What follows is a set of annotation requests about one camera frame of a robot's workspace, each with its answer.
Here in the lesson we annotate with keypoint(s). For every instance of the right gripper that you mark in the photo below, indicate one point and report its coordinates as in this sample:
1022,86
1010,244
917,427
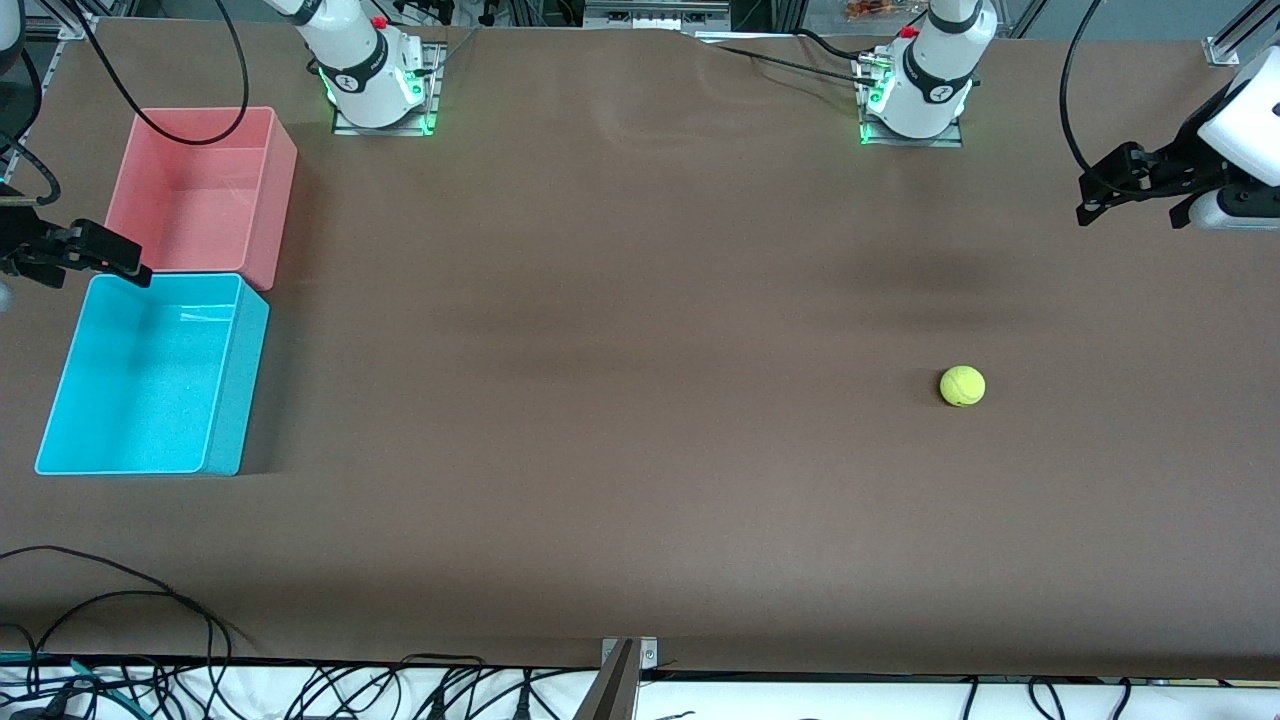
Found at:
22,243

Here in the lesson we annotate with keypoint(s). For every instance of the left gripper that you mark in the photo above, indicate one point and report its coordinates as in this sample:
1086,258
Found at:
1187,151

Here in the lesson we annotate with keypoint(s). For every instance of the yellow-green tennis ball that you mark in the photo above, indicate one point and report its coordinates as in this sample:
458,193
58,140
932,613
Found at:
962,386

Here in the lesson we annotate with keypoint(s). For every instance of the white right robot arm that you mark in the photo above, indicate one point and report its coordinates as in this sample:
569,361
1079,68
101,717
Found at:
360,70

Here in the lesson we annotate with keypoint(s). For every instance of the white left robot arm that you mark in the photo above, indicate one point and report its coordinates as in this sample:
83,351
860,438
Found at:
935,80

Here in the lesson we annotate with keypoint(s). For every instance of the pink plastic bin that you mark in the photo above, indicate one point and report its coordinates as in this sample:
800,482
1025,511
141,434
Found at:
200,200

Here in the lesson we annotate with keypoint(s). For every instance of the blue plastic bin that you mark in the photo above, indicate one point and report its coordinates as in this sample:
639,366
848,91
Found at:
140,400

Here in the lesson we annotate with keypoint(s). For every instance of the orange packet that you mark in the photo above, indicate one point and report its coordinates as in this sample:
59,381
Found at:
875,8

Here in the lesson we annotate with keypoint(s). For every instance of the grey power strip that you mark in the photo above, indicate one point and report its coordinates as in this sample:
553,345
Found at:
650,15

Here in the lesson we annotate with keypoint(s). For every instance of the brown table cover mat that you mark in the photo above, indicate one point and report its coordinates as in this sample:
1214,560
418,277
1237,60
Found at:
640,400

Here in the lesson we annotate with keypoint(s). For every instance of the aluminium frame profile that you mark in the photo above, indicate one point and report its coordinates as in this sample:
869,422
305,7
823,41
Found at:
1225,50
75,25

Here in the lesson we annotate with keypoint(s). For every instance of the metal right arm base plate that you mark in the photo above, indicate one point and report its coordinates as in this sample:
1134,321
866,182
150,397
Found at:
430,120

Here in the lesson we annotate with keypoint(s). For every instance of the small metal bracket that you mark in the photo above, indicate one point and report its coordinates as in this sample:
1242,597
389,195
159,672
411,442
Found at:
648,652

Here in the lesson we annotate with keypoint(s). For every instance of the grey camera stand pole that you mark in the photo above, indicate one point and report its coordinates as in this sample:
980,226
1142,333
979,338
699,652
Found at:
612,695

